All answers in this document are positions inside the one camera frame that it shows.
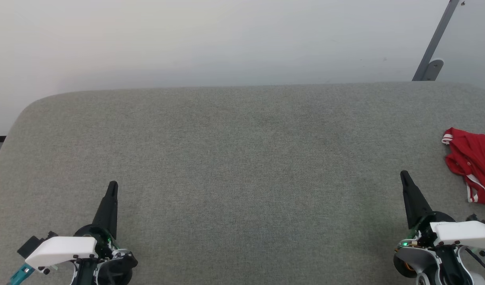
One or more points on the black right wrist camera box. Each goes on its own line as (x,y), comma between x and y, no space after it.
(482,219)

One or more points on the grey metal pole with bracket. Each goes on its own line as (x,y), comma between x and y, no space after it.
(434,47)

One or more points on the red garment with white trim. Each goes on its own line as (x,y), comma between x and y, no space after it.
(474,158)

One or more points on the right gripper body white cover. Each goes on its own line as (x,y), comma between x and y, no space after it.
(464,233)

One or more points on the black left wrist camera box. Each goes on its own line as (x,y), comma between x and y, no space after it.
(32,243)

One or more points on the grey fabric sofa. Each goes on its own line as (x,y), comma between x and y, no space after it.
(226,178)

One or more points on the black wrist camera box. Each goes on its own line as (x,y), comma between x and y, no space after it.
(482,219)
(32,243)

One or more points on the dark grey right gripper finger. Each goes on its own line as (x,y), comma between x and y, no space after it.
(414,202)

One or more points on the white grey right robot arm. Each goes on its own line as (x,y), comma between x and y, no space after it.
(428,265)

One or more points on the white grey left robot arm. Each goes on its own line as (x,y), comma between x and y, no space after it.
(86,275)

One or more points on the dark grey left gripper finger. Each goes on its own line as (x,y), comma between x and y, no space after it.
(107,209)

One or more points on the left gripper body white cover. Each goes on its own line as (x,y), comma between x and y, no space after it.
(62,249)

